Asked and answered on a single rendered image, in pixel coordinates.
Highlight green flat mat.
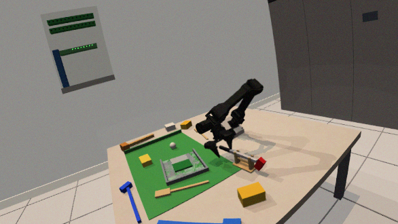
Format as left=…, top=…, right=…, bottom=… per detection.
left=125, top=133, right=242, bottom=220

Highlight blue putter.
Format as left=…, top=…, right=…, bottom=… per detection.
left=119, top=181, right=141, bottom=224

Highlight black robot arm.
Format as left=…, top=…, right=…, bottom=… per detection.
left=196, top=79, right=264, bottom=141

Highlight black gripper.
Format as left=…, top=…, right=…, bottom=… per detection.
left=204, top=125, right=236, bottom=158

